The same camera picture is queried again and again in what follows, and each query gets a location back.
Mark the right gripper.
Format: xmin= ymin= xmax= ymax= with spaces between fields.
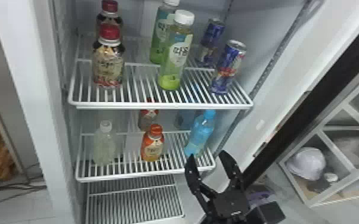
xmin=184 ymin=150 xmax=251 ymax=224

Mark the blue bottle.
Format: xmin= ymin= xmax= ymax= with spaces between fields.
xmin=184 ymin=109 xmax=217 ymax=158

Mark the orange bottle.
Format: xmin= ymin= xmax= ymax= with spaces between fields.
xmin=140 ymin=123 xmax=166 ymax=163

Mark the white helmet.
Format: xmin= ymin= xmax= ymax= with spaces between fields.
xmin=285 ymin=147 xmax=327 ymax=182

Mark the blue can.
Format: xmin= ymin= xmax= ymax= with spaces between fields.
xmin=209 ymin=39 xmax=247 ymax=95
xmin=197 ymin=18 xmax=226 ymax=69

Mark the clear bottle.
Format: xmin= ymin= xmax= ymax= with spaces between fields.
xmin=92 ymin=120 xmax=117 ymax=166

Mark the green bottle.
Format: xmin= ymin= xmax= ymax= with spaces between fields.
xmin=149 ymin=0 xmax=181 ymax=65
xmin=157 ymin=9 xmax=196 ymax=91

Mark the fridge door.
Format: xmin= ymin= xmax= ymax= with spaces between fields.
xmin=216 ymin=0 xmax=359 ymax=224

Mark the red cap brown bottle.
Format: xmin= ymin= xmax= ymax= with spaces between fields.
xmin=91 ymin=23 xmax=126 ymax=89
xmin=95 ymin=0 xmax=124 ymax=35

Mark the white fridge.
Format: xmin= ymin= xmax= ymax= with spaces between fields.
xmin=0 ymin=0 xmax=326 ymax=224

